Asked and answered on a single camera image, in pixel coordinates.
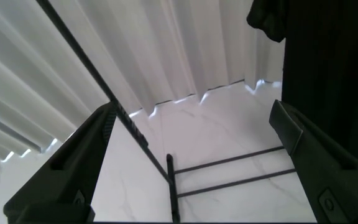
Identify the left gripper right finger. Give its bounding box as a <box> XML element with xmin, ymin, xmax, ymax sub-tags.
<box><xmin>268</xmin><ymin>99</ymin><xmax>358</xmax><ymax>222</ymax></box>

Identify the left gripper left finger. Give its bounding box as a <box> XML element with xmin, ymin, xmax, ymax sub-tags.
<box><xmin>3</xmin><ymin>101</ymin><xmax>117</xmax><ymax>222</ymax></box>

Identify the black garment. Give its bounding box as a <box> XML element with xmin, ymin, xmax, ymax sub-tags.
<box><xmin>246</xmin><ymin>0</ymin><xmax>358</xmax><ymax>175</ymax></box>

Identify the black clothes rack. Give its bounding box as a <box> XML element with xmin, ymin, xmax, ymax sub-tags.
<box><xmin>35</xmin><ymin>0</ymin><xmax>296</xmax><ymax>222</ymax></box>

